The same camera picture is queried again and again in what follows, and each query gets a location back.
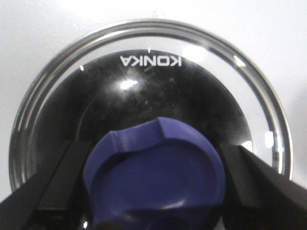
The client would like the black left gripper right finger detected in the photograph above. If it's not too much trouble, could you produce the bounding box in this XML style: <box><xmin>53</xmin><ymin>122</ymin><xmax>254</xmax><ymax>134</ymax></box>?
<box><xmin>218</xmin><ymin>144</ymin><xmax>307</xmax><ymax>230</ymax></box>

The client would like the glass lid with blue knob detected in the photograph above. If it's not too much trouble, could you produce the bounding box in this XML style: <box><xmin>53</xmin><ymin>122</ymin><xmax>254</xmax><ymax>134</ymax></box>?
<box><xmin>9</xmin><ymin>20</ymin><xmax>292</xmax><ymax>230</ymax></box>

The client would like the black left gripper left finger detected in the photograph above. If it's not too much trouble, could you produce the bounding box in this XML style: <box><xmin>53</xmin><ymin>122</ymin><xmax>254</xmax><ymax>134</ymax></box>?
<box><xmin>0</xmin><ymin>141</ymin><xmax>92</xmax><ymax>230</ymax></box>

